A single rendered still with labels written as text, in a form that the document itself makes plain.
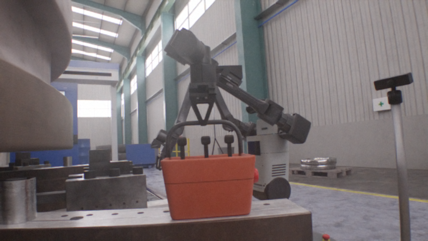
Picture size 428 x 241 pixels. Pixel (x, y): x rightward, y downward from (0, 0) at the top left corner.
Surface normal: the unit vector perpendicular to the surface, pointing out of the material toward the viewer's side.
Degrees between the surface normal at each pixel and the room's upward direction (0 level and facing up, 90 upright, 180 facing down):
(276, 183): 90
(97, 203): 90
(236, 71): 90
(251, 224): 90
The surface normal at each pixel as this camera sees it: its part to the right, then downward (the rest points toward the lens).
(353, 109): -0.90, 0.01
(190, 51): -0.31, -0.06
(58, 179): 0.75, -0.09
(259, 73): 0.44, -0.09
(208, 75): 0.07, -0.08
